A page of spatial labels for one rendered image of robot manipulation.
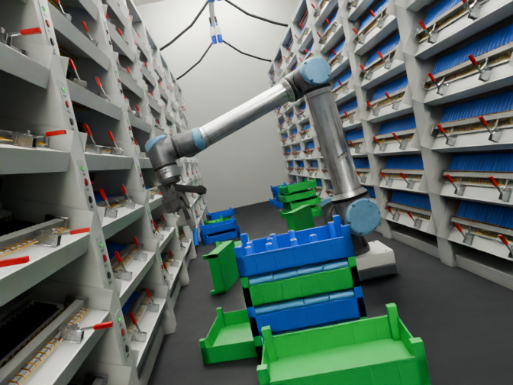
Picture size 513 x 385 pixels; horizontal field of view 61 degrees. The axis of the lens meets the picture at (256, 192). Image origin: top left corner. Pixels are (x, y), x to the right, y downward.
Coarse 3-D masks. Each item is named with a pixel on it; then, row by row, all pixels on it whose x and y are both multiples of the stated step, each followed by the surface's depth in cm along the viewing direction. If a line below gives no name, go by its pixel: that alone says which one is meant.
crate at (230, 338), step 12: (228, 312) 169; (240, 312) 169; (216, 324) 163; (228, 324) 170; (240, 324) 168; (216, 336) 160; (228, 336) 159; (240, 336) 156; (252, 336) 154; (204, 348) 140; (216, 348) 140; (228, 348) 139; (240, 348) 139; (252, 348) 139; (204, 360) 141; (216, 360) 140; (228, 360) 140
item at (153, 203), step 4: (144, 180) 240; (144, 184) 240; (148, 184) 240; (152, 184) 240; (156, 184) 240; (160, 184) 240; (148, 192) 181; (148, 196) 181; (156, 196) 214; (160, 196) 217; (148, 200) 181; (152, 200) 193; (156, 200) 204; (160, 200) 218; (152, 204) 192; (156, 204) 207; (160, 204) 221; (152, 208) 194
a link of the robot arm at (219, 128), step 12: (288, 84) 185; (264, 96) 185; (276, 96) 185; (288, 96) 187; (300, 96) 188; (240, 108) 183; (252, 108) 183; (264, 108) 185; (216, 120) 182; (228, 120) 181; (240, 120) 182; (252, 120) 185; (204, 132) 179; (216, 132) 180; (228, 132) 183; (192, 156) 183
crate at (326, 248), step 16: (336, 224) 129; (256, 240) 132; (288, 240) 131; (304, 240) 131; (320, 240) 131; (336, 240) 111; (240, 256) 113; (256, 256) 112; (272, 256) 112; (288, 256) 112; (304, 256) 112; (320, 256) 111; (336, 256) 111; (352, 256) 111; (240, 272) 113; (256, 272) 113
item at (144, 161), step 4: (136, 144) 196; (136, 148) 179; (140, 148) 238; (144, 148) 239; (140, 152) 197; (144, 152) 237; (140, 156) 196; (144, 156) 198; (140, 160) 187; (144, 160) 196; (148, 160) 205; (140, 164) 188; (144, 164) 197; (148, 164) 207; (140, 168) 190
